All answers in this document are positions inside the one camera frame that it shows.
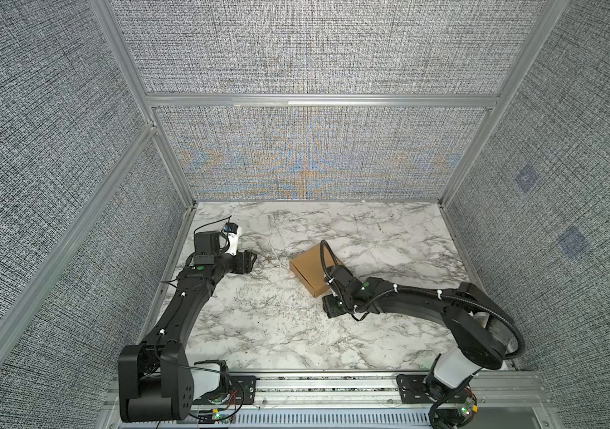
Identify brown cardboard box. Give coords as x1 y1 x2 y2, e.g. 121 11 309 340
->
289 243 330 298

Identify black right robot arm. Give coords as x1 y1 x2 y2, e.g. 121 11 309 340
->
323 266 525 401

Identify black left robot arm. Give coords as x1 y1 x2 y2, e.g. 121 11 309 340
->
117 222 257 423

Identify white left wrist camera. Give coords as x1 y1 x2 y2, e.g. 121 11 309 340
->
223 222 241 257

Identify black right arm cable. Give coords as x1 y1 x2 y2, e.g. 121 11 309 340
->
318 238 527 429

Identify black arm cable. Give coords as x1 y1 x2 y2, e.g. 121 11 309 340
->
155 215 247 429
318 238 527 429

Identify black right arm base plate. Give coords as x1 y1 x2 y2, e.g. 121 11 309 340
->
395 374 477 408

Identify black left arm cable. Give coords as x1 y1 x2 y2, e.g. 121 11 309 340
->
155 215 247 429

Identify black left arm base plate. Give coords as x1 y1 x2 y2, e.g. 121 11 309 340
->
193 375 258 407

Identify aluminium front rail frame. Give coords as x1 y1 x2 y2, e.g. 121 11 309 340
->
97 369 563 429

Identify aluminium enclosure frame bars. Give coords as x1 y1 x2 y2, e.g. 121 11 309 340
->
0 1 566 368

